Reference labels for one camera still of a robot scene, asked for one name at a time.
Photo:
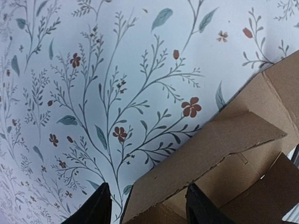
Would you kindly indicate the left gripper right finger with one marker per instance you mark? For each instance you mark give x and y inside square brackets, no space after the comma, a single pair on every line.
[201,210]

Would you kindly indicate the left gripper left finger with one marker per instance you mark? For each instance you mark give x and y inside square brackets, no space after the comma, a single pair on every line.
[96,210]

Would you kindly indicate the brown cardboard box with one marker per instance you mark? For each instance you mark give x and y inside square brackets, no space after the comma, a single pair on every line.
[238,159]

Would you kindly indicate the floral patterned table mat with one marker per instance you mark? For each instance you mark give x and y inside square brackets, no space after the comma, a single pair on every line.
[95,91]

